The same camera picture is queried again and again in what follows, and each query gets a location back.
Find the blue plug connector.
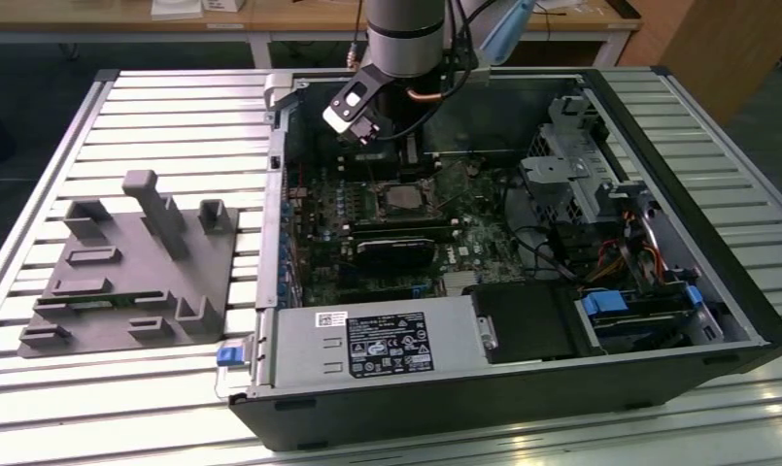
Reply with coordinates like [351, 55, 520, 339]
[215, 342, 246, 368]

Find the black optical drive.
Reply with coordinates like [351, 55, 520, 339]
[459, 282, 600, 365]

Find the wooden cabinet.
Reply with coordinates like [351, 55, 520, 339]
[620, 0, 782, 125]

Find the black connector block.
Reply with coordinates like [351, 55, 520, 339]
[335, 145, 402, 180]

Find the black open PC case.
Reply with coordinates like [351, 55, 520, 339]
[226, 66, 782, 452]

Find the white box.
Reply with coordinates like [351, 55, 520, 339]
[149, 0, 203, 20]

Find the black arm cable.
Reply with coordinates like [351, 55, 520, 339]
[438, 0, 496, 106]

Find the blue disk carrier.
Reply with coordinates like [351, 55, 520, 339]
[580, 288, 629, 317]

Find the grey plastic bracket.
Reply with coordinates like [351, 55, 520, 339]
[548, 95, 602, 128]

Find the grey parts rack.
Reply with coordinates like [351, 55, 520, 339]
[17, 169, 240, 359]

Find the green motherboard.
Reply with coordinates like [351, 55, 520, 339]
[283, 154, 528, 310]

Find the black internal cable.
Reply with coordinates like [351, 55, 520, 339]
[510, 225, 581, 283]

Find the silver CPU plate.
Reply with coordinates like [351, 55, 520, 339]
[387, 186, 425, 211]

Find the grey case latch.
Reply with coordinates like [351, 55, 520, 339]
[262, 72, 302, 109]

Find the black graphics card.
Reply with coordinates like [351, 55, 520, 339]
[353, 235, 435, 267]

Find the CPU socket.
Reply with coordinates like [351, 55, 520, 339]
[373, 179, 442, 220]

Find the grey metal drive cage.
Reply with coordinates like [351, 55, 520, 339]
[516, 154, 629, 225]

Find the black RAM stick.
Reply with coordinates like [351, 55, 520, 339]
[349, 216, 455, 239]

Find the grey power supply with label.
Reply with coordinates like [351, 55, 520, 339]
[270, 295, 497, 389]

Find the small silver heat sink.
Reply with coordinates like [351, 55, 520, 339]
[442, 271, 479, 295]

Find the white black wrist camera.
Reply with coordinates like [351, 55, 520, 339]
[320, 67, 393, 146]

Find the red yellow wire bundle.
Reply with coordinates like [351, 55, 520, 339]
[593, 241, 665, 283]

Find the wooden desk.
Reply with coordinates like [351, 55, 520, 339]
[0, 0, 644, 69]

